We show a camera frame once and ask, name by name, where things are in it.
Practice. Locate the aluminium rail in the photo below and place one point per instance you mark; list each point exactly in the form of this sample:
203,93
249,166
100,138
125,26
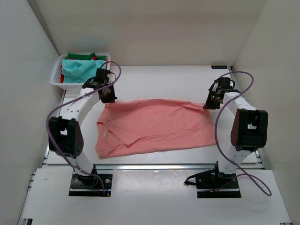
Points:
198,158

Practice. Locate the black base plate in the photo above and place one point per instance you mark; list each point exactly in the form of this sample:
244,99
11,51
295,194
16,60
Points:
80,186
209,186

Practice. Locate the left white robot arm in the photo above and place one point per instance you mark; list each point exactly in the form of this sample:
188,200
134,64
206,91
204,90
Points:
63,125

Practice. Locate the black label plate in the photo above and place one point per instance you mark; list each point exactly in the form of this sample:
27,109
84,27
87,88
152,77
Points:
219,67

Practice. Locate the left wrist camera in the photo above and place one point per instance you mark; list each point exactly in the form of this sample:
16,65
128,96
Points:
102,75

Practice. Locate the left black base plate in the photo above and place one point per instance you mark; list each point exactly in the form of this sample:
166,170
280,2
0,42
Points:
80,186

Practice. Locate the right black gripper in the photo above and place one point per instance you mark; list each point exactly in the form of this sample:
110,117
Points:
211,102

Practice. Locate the green t shirt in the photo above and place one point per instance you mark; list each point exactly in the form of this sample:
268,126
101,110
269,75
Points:
72,56

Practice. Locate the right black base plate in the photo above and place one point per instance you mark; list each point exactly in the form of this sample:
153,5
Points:
209,186

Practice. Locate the teal t shirt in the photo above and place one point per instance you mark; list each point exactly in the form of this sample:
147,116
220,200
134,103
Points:
79,71

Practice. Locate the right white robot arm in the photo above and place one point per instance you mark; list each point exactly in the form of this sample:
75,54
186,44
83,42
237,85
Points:
248,134

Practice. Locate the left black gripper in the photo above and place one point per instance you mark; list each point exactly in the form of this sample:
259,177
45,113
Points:
107,96

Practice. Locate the pink t shirt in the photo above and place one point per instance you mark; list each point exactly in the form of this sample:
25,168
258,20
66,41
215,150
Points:
146,126

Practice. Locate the white plastic basket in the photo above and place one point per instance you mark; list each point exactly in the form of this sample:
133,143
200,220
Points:
55,77

